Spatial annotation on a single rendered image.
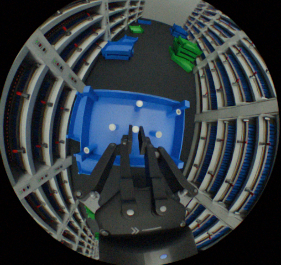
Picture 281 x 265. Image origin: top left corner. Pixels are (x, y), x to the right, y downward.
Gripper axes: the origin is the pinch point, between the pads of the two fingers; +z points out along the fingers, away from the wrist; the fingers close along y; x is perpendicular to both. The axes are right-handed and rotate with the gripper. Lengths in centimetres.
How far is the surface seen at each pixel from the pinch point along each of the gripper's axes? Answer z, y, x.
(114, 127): 2.7, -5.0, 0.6
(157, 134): 2.3, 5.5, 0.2
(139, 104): 5.1, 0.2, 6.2
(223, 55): 29, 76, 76
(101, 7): 30, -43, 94
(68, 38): 21, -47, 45
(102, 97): 12.3, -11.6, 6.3
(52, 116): 19, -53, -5
